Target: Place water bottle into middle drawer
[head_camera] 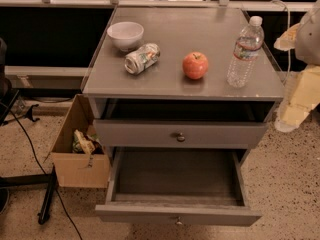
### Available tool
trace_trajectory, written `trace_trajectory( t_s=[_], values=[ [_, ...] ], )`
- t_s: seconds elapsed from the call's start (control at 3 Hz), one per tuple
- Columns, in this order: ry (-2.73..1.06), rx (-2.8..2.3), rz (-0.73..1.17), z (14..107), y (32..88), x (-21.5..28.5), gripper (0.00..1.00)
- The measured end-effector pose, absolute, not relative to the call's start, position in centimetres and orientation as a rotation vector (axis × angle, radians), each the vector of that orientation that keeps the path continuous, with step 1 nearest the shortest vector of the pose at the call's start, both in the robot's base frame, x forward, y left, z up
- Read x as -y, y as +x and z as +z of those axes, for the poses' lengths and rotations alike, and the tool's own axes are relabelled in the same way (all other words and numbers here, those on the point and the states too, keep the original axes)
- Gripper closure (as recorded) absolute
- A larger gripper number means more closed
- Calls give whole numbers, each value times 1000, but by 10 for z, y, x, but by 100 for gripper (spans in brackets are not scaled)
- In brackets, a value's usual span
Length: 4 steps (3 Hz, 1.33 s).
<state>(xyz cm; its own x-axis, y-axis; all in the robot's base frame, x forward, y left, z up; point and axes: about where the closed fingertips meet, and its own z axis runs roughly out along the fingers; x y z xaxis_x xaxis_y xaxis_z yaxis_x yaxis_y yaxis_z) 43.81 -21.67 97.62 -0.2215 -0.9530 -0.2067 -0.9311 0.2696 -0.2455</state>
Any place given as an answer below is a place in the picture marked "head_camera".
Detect clear plastic water bottle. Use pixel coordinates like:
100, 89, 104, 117
227, 16, 264, 88

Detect cardboard box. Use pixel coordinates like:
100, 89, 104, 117
50, 95, 110, 188

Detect grey upper drawer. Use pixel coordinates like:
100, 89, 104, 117
93, 119, 267, 149

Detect crushed soda can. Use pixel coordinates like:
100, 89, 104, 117
124, 43, 160, 75

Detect white hanging cable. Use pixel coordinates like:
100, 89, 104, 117
269, 0, 293, 85

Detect grey drawer cabinet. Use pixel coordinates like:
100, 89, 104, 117
81, 6, 286, 151

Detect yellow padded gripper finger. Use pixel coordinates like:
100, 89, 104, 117
274, 65, 320, 133
274, 23, 300, 51

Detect red apple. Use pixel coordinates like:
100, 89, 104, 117
182, 52, 209, 80

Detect grey open middle drawer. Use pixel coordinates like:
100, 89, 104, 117
96, 147, 261, 227

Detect black floor cable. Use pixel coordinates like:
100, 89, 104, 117
0, 101, 84, 240

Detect white ceramic bowl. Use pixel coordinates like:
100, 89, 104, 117
107, 22, 144, 51

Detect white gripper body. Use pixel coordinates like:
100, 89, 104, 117
295, 0, 320, 65

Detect black stand base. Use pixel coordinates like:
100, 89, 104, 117
0, 165, 58, 226

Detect snack bags in box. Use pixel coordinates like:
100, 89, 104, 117
72, 130, 103, 155

